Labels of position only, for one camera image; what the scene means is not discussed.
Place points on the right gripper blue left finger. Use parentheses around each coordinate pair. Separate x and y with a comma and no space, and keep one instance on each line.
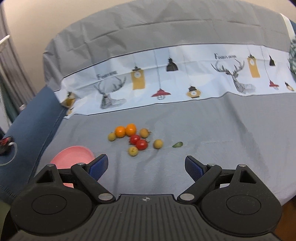
(86,178)

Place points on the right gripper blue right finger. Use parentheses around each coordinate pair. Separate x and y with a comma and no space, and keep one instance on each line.
(204,177)

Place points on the yellow longan front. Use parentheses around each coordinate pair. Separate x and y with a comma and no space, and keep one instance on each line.
(133,151)

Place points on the orange mandarin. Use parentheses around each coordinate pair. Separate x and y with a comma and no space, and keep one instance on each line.
(120,131)
(131,129)

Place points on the red cherry tomato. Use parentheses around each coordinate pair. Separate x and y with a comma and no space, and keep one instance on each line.
(142,144)
(134,139)

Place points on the yellow longan with stem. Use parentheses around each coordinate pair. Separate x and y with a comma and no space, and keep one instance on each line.
(144,133)

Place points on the pink round plate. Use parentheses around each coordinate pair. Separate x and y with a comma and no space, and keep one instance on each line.
(71,156)

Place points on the small green leaf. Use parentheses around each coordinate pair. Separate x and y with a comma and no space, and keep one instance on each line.
(178,145)

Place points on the blue sofa armrest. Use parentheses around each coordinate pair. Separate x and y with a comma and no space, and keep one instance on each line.
(32,131)

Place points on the black smartphone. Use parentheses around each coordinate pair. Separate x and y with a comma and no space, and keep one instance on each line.
(5,145)

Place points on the grey printed sofa cover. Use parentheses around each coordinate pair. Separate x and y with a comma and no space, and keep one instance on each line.
(211,74)

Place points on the grey curtain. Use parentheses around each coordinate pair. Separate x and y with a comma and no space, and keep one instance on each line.
(16,88)

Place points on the phone holder gooseneck stand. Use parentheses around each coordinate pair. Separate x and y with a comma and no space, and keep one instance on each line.
(4,42)

